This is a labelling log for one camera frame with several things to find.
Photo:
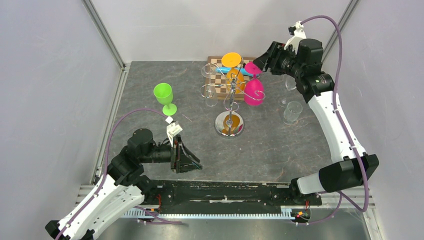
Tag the blue cylindrical tube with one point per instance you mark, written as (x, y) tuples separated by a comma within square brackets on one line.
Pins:
[(225, 70)]

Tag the clear wine glass front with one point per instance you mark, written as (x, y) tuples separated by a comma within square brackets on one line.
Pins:
[(292, 112)]

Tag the pink plastic wine glass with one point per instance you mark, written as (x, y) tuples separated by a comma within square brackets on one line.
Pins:
[(254, 90)]

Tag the clear wine glass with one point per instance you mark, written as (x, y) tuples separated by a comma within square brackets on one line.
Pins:
[(289, 85), (210, 93), (292, 112)]

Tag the clear wine glass back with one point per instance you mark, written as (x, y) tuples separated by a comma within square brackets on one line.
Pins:
[(210, 93)]

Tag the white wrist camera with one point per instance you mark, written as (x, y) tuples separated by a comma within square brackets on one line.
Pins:
[(297, 34), (172, 129)]

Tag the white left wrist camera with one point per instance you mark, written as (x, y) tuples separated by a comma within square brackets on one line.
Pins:
[(172, 129)]

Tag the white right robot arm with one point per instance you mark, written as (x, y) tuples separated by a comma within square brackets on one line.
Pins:
[(351, 165)]

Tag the orange plastic wine glass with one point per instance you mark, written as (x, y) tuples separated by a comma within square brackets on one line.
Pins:
[(234, 61)]

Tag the chrome wine glass rack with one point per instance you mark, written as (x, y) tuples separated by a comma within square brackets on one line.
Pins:
[(229, 123)]

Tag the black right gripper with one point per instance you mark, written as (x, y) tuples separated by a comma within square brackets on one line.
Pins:
[(274, 54)]

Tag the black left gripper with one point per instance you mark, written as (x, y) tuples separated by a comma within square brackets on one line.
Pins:
[(187, 158)]

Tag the wooden chess board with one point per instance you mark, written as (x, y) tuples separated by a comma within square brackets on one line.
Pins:
[(219, 79)]

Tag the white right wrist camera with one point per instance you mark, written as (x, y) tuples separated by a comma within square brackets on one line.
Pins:
[(297, 34)]

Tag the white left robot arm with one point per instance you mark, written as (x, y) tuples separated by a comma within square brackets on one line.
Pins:
[(123, 187)]

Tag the green plastic wine glass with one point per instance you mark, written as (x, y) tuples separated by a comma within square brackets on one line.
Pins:
[(164, 95)]

